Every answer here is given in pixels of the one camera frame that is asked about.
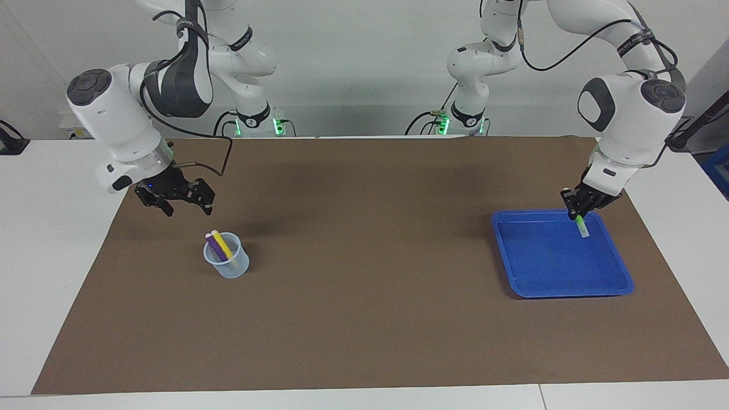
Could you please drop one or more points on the clear plastic cup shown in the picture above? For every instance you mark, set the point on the clear plastic cup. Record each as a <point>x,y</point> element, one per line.
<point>233,269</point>

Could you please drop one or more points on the blue plastic tray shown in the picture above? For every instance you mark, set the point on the blue plastic tray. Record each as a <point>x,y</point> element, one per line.
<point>547,262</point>

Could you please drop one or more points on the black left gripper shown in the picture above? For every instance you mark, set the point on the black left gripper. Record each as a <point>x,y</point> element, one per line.
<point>595,199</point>

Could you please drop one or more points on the blue box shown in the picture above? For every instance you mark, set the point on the blue box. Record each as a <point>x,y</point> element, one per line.
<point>719,171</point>

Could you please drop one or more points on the purple pen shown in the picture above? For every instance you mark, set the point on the purple pen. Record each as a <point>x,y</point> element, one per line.
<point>213,246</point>

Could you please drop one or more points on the black table clamp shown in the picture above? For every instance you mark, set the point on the black table clamp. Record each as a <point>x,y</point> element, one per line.
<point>11,142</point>

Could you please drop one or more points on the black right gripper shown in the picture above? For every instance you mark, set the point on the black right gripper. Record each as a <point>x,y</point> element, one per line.
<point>168,187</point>

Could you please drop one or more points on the white power strip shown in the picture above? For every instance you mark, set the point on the white power strip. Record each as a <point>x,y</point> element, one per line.
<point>64,122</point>

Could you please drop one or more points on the brown table mat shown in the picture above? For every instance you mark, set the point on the brown table mat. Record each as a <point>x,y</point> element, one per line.
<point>364,285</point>

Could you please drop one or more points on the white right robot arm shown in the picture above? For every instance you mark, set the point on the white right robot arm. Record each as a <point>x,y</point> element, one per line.
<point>119,122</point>

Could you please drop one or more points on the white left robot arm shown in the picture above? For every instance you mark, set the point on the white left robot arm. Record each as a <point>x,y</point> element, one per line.
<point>632,119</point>

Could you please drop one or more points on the green pen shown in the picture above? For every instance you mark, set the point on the green pen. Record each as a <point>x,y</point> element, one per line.
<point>582,228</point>

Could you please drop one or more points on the yellow pen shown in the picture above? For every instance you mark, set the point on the yellow pen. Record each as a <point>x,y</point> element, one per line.
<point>222,245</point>

